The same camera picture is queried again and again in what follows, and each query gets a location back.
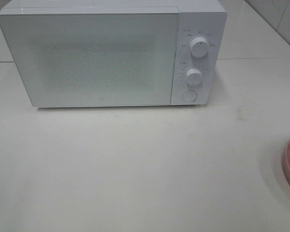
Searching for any round white door button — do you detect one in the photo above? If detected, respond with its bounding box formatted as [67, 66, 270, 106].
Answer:
[182, 90, 198, 102]

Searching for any upper white microwave knob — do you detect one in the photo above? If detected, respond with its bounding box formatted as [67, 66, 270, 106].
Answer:
[189, 36, 210, 58]

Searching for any white microwave knob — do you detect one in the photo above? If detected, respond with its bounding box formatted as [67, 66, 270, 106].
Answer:
[189, 36, 210, 58]
[185, 68, 203, 86]

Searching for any lower white microwave knob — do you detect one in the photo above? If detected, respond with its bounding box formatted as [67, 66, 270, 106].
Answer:
[185, 68, 203, 86]

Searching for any white microwave oven body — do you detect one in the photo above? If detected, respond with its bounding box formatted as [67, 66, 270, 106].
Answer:
[0, 0, 227, 107]

